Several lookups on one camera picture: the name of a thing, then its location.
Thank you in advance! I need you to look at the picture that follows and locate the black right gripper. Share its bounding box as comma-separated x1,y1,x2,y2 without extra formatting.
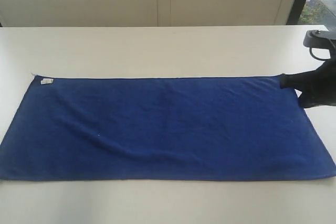
278,59,335,108

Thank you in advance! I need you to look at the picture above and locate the blue towel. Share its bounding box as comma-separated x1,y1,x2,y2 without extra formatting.
1,76,335,181

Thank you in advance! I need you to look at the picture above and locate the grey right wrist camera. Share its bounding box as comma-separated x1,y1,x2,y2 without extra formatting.
303,30,335,50

